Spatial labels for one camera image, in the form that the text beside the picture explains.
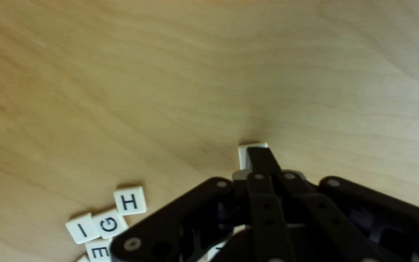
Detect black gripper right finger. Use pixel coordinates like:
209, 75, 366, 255
246, 148, 419, 262

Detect white tile letter G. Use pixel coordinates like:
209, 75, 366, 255
94, 210, 128, 239

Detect white tile letter H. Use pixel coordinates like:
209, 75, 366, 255
114, 187, 147, 216

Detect white tile letter E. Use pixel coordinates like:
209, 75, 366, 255
86, 239, 112, 262

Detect white tile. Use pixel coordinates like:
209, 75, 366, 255
238, 143, 270, 171

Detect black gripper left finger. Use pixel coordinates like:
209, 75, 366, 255
111, 178, 243, 262

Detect white tile letter I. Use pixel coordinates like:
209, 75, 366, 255
66, 213, 101, 245

